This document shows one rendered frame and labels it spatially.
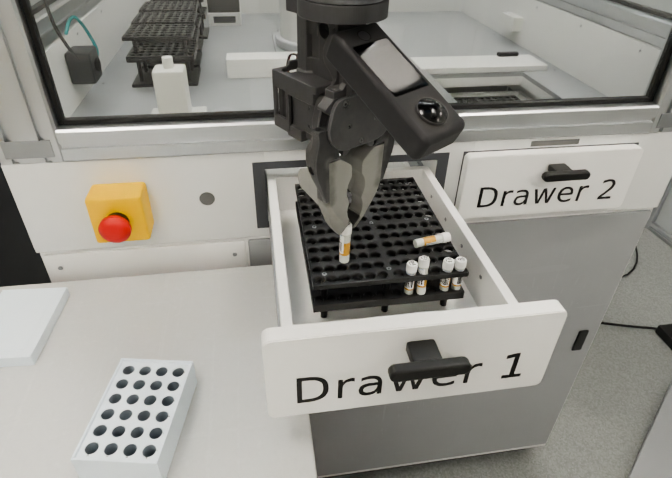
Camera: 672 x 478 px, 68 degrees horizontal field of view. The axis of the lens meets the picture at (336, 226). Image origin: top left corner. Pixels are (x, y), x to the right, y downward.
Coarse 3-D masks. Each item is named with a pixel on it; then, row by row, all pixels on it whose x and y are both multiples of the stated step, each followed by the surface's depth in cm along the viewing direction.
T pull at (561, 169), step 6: (552, 168) 75; (558, 168) 75; (564, 168) 75; (570, 168) 75; (546, 174) 73; (552, 174) 73; (558, 174) 73; (564, 174) 73; (570, 174) 73; (576, 174) 73; (582, 174) 74; (588, 174) 74; (546, 180) 73; (552, 180) 73; (558, 180) 74; (564, 180) 74; (570, 180) 74
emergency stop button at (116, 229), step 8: (112, 216) 64; (120, 216) 65; (104, 224) 64; (112, 224) 64; (120, 224) 64; (128, 224) 65; (104, 232) 64; (112, 232) 64; (120, 232) 65; (128, 232) 65; (112, 240) 65; (120, 240) 65
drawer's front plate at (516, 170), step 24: (624, 144) 78; (480, 168) 74; (504, 168) 75; (528, 168) 76; (576, 168) 77; (600, 168) 78; (624, 168) 79; (576, 192) 80; (600, 192) 81; (624, 192) 82; (480, 216) 80
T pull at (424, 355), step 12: (408, 348) 45; (420, 348) 45; (432, 348) 45; (420, 360) 44; (432, 360) 44; (444, 360) 44; (456, 360) 44; (468, 360) 44; (396, 372) 43; (408, 372) 43; (420, 372) 43; (432, 372) 43; (444, 372) 43; (456, 372) 44; (468, 372) 44
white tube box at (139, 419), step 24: (120, 360) 57; (144, 360) 57; (168, 360) 57; (120, 384) 56; (144, 384) 56; (168, 384) 55; (192, 384) 57; (96, 408) 52; (120, 408) 52; (144, 408) 52; (168, 408) 52; (96, 432) 51; (120, 432) 51; (144, 432) 50; (168, 432) 50; (72, 456) 48; (96, 456) 48; (120, 456) 48; (144, 456) 48; (168, 456) 50
